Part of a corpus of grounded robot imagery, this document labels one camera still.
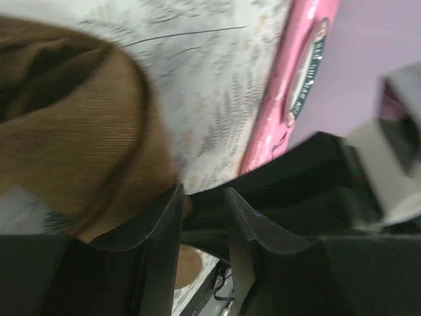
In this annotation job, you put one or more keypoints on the brown cloth napkin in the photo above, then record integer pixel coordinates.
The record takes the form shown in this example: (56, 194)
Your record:
(80, 128)

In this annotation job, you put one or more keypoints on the black base bar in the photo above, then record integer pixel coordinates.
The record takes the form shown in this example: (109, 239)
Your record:
(212, 296)

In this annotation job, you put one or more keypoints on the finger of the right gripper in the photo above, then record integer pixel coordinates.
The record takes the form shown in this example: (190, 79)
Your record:
(317, 165)
(337, 210)

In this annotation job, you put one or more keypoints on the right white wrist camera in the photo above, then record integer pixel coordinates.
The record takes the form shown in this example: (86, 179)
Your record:
(388, 146)

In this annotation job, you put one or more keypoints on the pink satin cloth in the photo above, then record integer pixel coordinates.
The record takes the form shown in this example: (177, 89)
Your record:
(291, 79)

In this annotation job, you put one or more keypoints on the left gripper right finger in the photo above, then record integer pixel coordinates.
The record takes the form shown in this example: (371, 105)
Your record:
(276, 272)

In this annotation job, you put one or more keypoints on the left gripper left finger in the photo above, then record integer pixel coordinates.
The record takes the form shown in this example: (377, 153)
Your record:
(130, 270)

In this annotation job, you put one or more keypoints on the white plate dark rim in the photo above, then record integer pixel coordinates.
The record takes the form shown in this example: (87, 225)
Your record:
(305, 71)

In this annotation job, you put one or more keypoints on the floral tablecloth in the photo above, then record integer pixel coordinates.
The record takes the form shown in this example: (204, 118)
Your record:
(208, 63)

